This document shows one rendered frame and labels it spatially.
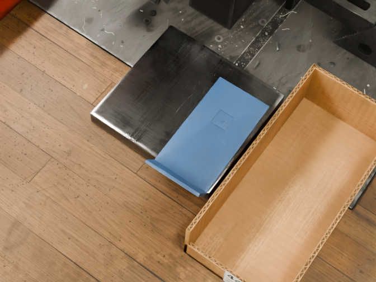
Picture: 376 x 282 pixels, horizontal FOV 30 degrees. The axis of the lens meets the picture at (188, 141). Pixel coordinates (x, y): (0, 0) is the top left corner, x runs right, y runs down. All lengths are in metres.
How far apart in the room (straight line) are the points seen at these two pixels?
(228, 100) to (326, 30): 0.18
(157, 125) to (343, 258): 0.26
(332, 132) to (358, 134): 0.03
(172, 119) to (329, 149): 0.19
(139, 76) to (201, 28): 0.12
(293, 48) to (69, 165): 0.32
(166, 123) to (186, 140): 0.03
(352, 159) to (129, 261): 0.28
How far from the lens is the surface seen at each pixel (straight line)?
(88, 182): 0.81
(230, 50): 0.90
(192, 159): 0.79
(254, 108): 0.83
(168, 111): 0.82
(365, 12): 0.87
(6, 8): 0.93
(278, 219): 0.79
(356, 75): 0.91
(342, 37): 0.91
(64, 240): 0.78
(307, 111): 0.86
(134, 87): 0.84
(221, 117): 0.82
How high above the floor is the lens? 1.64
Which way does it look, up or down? 63 degrees down
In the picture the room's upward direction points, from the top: 6 degrees clockwise
